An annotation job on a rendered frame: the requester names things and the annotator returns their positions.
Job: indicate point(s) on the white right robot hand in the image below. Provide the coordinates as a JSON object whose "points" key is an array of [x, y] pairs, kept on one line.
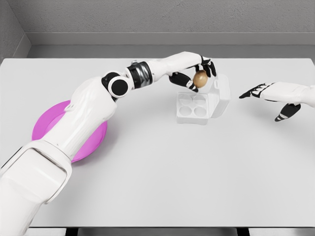
{"points": [[280, 92]]}

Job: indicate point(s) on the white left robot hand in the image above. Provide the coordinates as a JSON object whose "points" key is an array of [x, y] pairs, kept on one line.
{"points": [[187, 61]]}

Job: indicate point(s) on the brown egg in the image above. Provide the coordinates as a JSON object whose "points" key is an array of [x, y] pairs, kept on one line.
{"points": [[200, 78]]}

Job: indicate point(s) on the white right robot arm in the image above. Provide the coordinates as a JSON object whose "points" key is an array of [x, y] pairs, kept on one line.
{"points": [[311, 96]]}

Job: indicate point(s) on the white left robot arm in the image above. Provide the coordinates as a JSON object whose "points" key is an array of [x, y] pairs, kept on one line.
{"points": [[81, 115]]}

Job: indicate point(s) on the clear plastic egg box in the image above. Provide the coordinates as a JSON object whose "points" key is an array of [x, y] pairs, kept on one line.
{"points": [[204, 103]]}

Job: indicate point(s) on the magenta plate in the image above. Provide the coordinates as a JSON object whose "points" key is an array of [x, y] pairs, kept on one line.
{"points": [[94, 141]]}

